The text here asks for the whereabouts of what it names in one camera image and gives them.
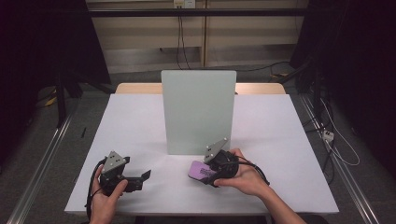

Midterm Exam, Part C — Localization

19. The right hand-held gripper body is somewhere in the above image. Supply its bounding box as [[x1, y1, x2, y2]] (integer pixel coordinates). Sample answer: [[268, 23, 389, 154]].
[[203, 137, 241, 189]]

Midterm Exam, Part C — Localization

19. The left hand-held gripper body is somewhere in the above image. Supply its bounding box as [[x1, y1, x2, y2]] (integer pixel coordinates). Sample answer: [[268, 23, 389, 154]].
[[98, 150, 145, 198]]

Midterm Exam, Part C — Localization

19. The white glass whiteboard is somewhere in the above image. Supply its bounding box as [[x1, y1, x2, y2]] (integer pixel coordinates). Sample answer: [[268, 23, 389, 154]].
[[161, 69, 237, 156]]

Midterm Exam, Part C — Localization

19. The person's right hand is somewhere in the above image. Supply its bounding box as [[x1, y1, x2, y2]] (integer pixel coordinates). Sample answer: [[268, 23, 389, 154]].
[[214, 147, 271, 198]]

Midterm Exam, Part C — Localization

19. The person's left hand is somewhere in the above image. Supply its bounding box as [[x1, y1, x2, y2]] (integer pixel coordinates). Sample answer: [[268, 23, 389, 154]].
[[90, 164, 129, 218]]

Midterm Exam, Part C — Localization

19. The white table mat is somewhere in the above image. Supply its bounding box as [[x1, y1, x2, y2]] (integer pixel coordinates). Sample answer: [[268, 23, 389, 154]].
[[64, 92, 340, 217]]

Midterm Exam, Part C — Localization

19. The black metal stand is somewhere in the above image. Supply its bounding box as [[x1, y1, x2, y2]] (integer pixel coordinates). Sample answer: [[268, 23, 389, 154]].
[[55, 69, 69, 129]]

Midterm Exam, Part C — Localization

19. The white power strip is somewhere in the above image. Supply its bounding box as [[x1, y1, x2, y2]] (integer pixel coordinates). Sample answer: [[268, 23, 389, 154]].
[[321, 130, 335, 144]]

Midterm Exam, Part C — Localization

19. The dark curtain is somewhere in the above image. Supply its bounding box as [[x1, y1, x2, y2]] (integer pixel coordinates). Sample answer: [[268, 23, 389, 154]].
[[290, 0, 396, 178], [0, 0, 111, 169]]

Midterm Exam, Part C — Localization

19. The black horizontal beam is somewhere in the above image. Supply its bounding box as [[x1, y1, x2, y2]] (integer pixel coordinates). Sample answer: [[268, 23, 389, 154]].
[[88, 7, 316, 18]]

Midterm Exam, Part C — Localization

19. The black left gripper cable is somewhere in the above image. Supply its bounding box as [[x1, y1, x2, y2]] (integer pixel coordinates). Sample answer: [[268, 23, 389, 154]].
[[84, 158, 108, 220]]

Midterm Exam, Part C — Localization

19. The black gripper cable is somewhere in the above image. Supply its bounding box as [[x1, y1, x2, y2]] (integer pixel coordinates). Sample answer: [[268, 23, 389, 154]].
[[84, 158, 108, 220], [228, 153, 271, 187]]

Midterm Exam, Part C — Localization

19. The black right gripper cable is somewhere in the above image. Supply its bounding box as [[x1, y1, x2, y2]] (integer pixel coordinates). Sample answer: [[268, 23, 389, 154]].
[[228, 153, 271, 187]]

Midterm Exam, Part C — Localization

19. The aluminium floor rail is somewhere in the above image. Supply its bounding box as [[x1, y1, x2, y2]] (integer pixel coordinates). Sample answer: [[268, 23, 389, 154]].
[[7, 101, 80, 224], [299, 92, 381, 224]]

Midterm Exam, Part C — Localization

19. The black floor cable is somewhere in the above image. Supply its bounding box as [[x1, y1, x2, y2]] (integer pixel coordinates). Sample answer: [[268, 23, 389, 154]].
[[214, 61, 283, 73]]

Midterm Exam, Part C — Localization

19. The white floor cable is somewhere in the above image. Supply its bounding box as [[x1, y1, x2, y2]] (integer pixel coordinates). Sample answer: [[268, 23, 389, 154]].
[[319, 97, 361, 167]]

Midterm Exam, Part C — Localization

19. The black wall cable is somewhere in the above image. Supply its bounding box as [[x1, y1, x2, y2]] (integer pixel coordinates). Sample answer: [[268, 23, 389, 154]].
[[180, 15, 191, 70], [176, 15, 183, 71]]

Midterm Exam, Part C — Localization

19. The white wall socket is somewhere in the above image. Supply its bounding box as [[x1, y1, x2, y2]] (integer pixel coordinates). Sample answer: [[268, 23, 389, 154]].
[[173, 0, 197, 9]]

